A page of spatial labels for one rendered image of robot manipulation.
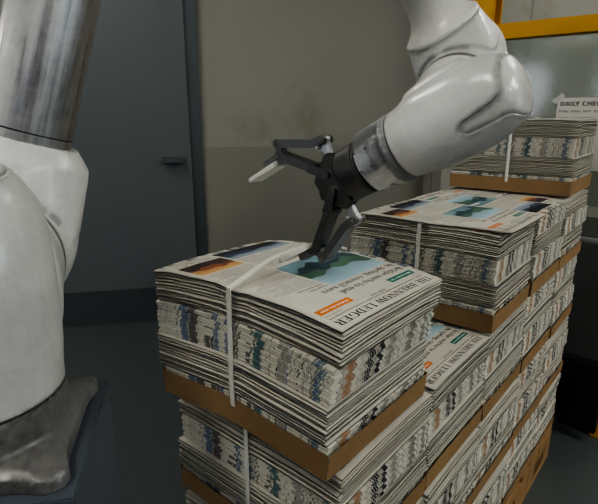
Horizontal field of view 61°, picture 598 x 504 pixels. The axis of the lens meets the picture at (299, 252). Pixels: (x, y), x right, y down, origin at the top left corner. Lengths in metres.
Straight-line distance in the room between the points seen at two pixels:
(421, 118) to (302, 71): 2.68
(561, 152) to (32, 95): 1.42
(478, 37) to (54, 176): 0.54
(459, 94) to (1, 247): 0.46
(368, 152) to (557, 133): 1.11
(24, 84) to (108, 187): 2.55
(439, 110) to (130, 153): 2.68
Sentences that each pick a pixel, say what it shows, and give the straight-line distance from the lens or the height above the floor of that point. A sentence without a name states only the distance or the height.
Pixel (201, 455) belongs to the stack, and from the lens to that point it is 1.00.
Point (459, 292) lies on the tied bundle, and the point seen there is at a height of 0.91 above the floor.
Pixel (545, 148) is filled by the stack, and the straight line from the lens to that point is 1.71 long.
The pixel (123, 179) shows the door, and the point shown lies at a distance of 3.18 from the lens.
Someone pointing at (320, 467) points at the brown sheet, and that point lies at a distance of 0.73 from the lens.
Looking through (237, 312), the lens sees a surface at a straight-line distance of 0.74.
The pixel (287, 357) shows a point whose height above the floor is 0.99.
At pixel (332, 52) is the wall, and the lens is 3.32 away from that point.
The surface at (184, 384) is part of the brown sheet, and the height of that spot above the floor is 0.87.
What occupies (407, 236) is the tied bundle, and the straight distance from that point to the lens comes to 1.23.
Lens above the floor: 1.31
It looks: 16 degrees down
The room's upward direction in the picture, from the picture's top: straight up
